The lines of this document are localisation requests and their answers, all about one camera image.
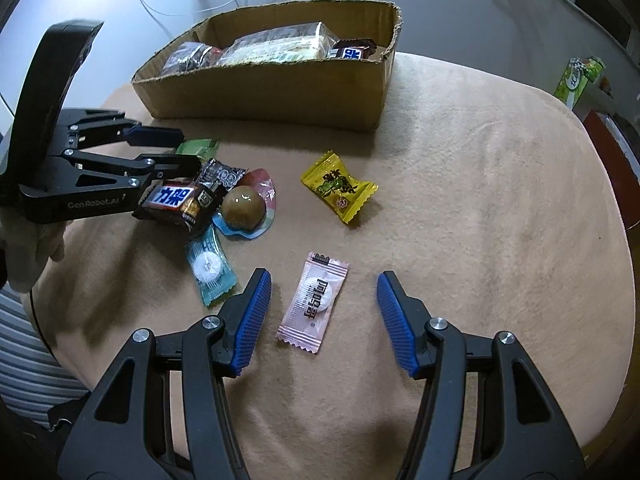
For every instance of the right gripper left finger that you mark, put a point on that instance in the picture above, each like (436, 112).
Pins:
(160, 410)

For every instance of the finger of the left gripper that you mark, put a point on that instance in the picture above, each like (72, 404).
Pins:
(91, 181)
(97, 131)

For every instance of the green jelly candy packet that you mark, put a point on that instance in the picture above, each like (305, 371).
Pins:
(203, 149)

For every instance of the large Snickers bar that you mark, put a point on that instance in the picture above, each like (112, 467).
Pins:
(190, 205)

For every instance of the clear-wrapped dates snack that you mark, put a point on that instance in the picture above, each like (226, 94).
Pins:
(190, 56)

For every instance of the packaged braised egg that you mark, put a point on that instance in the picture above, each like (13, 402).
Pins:
(248, 209)

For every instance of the teal mint candy packet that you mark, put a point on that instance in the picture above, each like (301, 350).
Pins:
(210, 267)

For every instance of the pink candy packet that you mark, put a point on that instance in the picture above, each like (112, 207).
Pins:
(304, 323)

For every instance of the yellow snack packet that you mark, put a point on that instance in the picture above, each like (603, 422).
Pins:
(330, 180)

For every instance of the bread slice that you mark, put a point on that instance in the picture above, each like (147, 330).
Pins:
(286, 44)

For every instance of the small Snickers bar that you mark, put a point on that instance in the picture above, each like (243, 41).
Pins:
(353, 49)

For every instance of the small dark candy packet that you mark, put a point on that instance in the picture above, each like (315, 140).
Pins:
(216, 172)

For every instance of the left gloved hand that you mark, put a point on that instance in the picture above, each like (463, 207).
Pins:
(28, 247)

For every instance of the open cardboard box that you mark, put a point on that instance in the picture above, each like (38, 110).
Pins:
(333, 92)

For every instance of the red storage box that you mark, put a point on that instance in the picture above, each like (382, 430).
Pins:
(620, 164)

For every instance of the green juice carton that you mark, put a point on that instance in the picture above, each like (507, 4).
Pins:
(577, 75)

